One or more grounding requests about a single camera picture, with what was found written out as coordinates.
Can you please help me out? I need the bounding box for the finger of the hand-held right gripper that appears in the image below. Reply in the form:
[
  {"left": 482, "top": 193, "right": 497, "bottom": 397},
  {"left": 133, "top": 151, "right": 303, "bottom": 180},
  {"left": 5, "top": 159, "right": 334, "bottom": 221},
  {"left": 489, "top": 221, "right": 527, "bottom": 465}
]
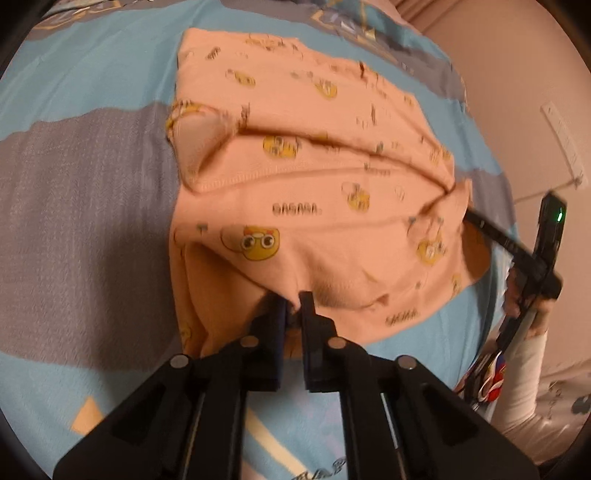
[{"left": 463, "top": 209, "right": 534, "bottom": 261}]

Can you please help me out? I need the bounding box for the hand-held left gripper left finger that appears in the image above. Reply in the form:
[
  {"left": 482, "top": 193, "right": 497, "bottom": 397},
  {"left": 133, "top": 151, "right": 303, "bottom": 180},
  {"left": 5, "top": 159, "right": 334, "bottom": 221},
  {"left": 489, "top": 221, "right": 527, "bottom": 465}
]
[{"left": 53, "top": 295, "right": 289, "bottom": 480}]

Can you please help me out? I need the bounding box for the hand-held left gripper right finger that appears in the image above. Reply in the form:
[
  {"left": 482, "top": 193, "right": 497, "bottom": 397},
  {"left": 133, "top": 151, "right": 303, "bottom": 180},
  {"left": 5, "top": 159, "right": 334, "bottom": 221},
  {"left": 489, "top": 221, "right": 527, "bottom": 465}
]
[{"left": 299, "top": 291, "right": 541, "bottom": 480}]

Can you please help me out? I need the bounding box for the pink duck print garment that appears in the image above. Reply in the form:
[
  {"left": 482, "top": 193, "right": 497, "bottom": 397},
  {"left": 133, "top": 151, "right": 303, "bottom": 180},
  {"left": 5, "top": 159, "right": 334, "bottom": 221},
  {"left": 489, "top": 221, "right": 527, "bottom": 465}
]
[{"left": 164, "top": 28, "right": 494, "bottom": 361}]

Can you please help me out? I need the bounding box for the person's right forearm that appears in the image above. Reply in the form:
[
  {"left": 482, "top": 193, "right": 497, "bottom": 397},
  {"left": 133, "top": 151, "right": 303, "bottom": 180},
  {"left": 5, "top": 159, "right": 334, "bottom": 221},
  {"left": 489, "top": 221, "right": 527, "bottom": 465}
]
[{"left": 499, "top": 330, "right": 550, "bottom": 438}]

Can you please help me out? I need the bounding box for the person's right hand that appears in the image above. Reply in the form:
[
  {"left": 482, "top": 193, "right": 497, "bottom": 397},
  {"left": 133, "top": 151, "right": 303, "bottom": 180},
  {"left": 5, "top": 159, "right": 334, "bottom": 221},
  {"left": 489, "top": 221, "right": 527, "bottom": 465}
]
[{"left": 502, "top": 267, "right": 555, "bottom": 343}]

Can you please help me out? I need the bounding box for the red and blue small object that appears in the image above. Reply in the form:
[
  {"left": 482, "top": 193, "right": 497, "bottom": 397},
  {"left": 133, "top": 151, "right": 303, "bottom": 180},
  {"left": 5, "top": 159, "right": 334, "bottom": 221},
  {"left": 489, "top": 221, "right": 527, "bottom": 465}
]
[{"left": 462, "top": 350, "right": 508, "bottom": 409}]

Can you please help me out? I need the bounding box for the person's light printed clothing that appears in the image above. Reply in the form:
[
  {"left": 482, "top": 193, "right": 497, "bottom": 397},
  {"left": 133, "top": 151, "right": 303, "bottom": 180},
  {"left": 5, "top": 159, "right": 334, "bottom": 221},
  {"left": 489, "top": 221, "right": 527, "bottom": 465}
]
[{"left": 501, "top": 360, "right": 591, "bottom": 464}]

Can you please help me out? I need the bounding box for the beige curtain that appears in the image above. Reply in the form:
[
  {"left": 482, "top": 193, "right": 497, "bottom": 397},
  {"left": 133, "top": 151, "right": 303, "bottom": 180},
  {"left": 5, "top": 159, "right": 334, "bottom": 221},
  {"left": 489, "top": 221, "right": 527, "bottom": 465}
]
[{"left": 394, "top": 0, "right": 467, "bottom": 31}]

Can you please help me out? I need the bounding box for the blue grey patterned bedsheet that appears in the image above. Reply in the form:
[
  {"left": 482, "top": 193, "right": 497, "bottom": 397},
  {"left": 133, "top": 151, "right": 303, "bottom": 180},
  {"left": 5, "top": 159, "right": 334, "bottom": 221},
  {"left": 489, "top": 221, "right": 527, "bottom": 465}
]
[{"left": 0, "top": 0, "right": 520, "bottom": 480}]

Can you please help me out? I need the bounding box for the thin cable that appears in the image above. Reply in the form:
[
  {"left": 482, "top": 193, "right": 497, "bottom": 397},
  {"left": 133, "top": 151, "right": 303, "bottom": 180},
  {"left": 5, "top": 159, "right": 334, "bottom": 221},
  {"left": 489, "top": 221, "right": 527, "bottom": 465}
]
[{"left": 515, "top": 178, "right": 586, "bottom": 204}]

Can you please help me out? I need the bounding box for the white wall power strip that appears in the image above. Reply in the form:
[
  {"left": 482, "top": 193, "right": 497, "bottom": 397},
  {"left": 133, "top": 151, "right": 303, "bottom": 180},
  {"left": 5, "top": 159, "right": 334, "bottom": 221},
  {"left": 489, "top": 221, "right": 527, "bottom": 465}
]
[{"left": 541, "top": 102, "right": 584, "bottom": 191}]

